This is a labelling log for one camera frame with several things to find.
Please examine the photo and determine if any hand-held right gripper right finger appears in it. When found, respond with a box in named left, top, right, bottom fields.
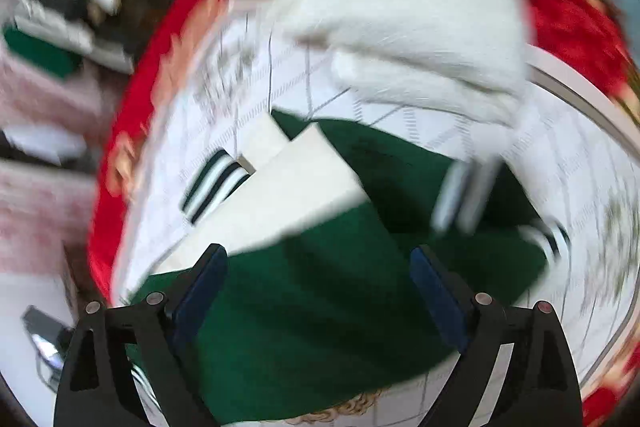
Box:
left=409, top=244, right=585, bottom=427

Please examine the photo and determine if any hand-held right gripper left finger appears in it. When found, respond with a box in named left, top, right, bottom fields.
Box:
left=52, top=243, right=230, bottom=427

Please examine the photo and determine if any green and cream varsity jacket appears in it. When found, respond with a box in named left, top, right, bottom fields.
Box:
left=122, top=0, right=573, bottom=423

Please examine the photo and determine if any dark metal object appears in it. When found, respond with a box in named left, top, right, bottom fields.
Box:
left=22, top=306, right=76, bottom=388

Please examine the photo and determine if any grey white diamond pattern blanket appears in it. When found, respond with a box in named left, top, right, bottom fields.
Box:
left=107, top=7, right=640, bottom=423

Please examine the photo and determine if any pink striped bedding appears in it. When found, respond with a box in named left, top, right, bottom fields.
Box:
left=0, top=159, right=101, bottom=273

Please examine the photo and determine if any white cloth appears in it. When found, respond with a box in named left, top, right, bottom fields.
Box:
left=5, top=124, right=88, bottom=165

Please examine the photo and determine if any pale pink fleece cloth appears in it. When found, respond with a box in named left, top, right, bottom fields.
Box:
left=0, top=52, right=108, bottom=132

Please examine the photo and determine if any green hanging garment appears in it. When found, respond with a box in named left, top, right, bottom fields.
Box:
left=2, top=27, right=81, bottom=80

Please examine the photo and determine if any white puffer jacket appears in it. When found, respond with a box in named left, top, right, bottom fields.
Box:
left=15, top=0, right=136, bottom=72

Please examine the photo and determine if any red floral blanket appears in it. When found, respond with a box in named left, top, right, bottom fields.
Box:
left=87, top=0, right=640, bottom=427

